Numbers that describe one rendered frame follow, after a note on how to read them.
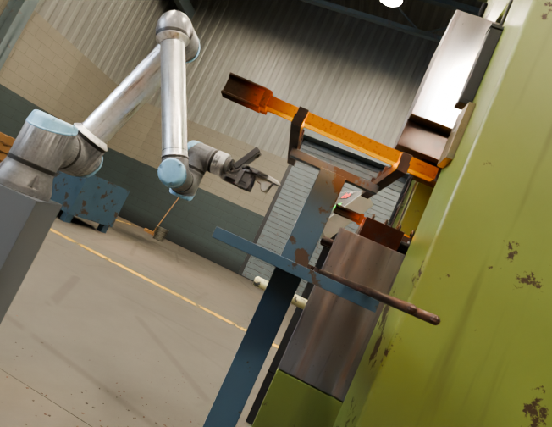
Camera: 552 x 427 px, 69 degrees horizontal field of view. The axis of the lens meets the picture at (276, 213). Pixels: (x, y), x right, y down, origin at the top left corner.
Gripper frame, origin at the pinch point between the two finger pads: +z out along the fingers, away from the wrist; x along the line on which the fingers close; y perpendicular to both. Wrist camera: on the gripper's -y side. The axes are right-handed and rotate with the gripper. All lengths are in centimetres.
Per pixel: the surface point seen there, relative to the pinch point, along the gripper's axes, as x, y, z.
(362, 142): 67, -2, 25
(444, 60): 13, -57, 36
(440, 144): 8, -32, 46
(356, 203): -42, -12, 29
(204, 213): -807, 2, -292
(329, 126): 68, -2, 18
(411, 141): 7.6, -29.4, 36.9
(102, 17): -625, -296, -639
